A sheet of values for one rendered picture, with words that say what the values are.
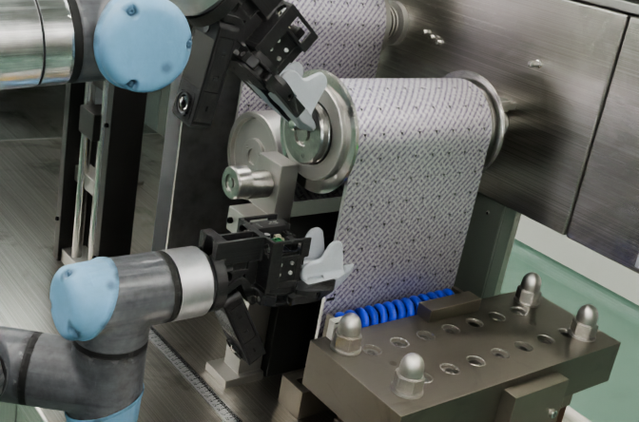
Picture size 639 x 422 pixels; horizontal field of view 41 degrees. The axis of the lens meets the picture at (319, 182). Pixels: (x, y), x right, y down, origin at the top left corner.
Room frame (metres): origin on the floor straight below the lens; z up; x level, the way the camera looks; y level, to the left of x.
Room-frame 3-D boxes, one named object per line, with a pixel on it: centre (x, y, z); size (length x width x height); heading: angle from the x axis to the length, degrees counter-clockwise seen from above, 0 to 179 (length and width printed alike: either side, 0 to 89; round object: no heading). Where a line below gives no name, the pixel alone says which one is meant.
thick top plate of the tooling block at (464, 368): (0.95, -0.23, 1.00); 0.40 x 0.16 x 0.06; 131
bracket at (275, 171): (0.98, 0.07, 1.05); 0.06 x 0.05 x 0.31; 131
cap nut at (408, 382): (0.81, -0.13, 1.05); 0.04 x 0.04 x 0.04
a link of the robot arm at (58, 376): (0.76, 0.20, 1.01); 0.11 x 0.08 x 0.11; 93
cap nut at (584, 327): (1.02, -0.38, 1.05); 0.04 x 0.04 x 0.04
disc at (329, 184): (0.98, 0.01, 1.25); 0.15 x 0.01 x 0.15; 41
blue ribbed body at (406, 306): (1.00, -0.13, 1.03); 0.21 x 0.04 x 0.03; 131
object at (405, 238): (1.01, -0.12, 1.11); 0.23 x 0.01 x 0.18; 131
